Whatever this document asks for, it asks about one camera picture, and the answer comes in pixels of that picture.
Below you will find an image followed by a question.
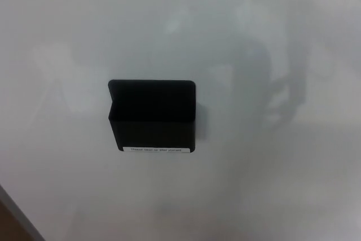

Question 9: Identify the black magnetic marker holder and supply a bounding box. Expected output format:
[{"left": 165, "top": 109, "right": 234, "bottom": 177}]
[{"left": 107, "top": 79, "right": 197, "bottom": 154}]

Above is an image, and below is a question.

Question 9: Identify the white whiteboard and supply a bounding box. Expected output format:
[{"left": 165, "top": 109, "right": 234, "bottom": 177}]
[{"left": 0, "top": 0, "right": 361, "bottom": 241}]

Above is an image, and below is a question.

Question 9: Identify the grey whiteboard frame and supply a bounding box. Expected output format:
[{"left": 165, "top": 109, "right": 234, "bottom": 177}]
[{"left": 0, "top": 183, "right": 46, "bottom": 241}]

